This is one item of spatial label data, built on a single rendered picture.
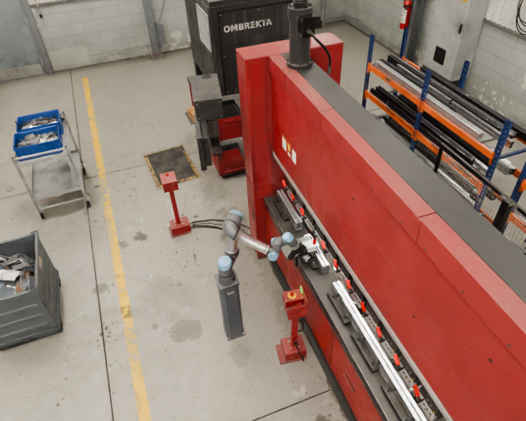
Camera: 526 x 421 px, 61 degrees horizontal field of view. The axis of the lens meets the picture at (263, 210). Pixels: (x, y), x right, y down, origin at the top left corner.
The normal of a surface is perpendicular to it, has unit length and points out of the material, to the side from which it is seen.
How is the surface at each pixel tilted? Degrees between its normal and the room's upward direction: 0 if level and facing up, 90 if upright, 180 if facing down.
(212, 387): 0
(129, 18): 90
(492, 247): 0
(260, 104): 90
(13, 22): 90
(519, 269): 0
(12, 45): 90
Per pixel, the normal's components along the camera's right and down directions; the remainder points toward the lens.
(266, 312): -0.04, -0.75
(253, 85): 0.33, 0.62
